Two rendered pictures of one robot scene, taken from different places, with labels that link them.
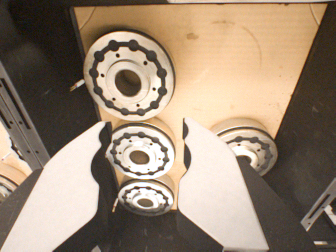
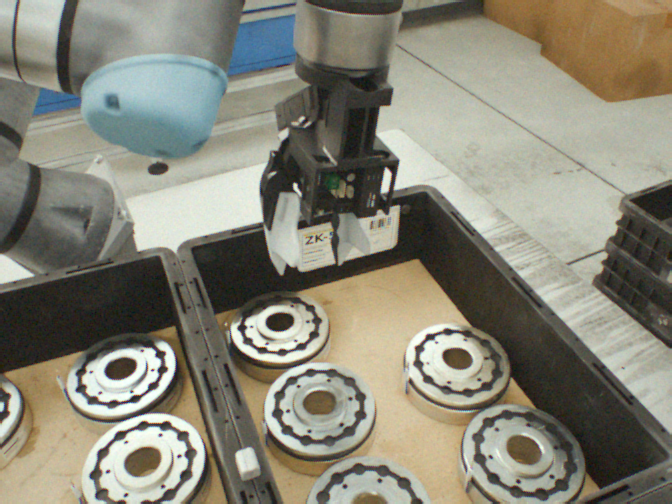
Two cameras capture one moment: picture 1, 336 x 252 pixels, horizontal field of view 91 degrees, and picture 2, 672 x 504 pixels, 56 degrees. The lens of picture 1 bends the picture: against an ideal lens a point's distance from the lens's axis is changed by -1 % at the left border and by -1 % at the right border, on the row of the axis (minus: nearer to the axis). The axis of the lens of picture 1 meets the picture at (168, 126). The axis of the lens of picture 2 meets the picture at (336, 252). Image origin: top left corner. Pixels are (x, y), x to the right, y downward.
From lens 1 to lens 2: 61 cm
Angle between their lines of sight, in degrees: 83
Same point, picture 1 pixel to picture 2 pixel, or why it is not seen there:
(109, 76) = (260, 320)
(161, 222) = not seen: outside the picture
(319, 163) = (491, 281)
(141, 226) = not seen: outside the picture
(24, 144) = (194, 325)
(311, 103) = (461, 284)
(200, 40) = (336, 302)
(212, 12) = (335, 285)
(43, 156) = (212, 332)
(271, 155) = (489, 344)
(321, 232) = not seen: outside the picture
